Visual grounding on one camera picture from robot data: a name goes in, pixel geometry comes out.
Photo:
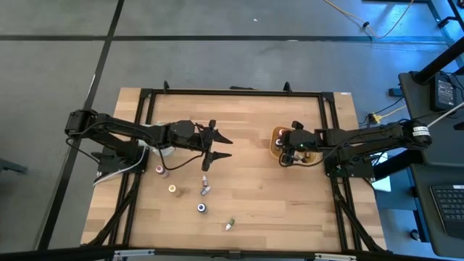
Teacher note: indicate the black keyboard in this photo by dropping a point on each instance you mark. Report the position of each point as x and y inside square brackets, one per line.
[449, 206]

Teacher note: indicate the yellow plastic bin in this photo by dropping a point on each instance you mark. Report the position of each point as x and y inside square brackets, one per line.
[274, 152]

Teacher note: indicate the large purple food coloring bottle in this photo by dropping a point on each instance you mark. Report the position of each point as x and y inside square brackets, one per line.
[278, 142]

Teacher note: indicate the large blue food coloring bottle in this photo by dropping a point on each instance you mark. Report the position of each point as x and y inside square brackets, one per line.
[202, 207]

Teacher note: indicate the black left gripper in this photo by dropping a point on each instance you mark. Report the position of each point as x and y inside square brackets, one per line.
[188, 136]

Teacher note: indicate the black desk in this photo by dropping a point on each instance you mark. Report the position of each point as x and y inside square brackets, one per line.
[449, 152]

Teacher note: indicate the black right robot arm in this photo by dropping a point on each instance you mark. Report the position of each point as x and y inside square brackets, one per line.
[362, 136]

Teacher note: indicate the large pink food coloring bottle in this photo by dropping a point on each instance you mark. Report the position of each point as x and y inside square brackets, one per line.
[160, 169]

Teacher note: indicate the black diagonal beam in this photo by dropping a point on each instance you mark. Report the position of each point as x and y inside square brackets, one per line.
[440, 63]

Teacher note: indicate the small dark dropper bottle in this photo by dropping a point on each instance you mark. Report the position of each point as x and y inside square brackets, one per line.
[204, 181]
[205, 191]

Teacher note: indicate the black aluminium table frame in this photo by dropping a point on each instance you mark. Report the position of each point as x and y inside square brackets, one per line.
[235, 92]

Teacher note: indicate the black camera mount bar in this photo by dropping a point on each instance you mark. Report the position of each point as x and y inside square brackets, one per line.
[72, 253]

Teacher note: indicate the yellow plug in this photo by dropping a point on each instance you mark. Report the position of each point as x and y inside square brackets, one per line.
[377, 118]

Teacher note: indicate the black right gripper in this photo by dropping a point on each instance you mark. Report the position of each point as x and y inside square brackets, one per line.
[302, 139]

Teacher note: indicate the black power supply box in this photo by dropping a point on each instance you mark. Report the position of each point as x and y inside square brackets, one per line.
[444, 92]

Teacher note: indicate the small green dropper bottle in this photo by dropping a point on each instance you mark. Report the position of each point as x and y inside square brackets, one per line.
[230, 222]

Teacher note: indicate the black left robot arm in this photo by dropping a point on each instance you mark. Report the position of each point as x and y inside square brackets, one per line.
[119, 127]

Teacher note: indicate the black caster wheel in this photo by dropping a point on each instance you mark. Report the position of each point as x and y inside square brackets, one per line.
[415, 235]

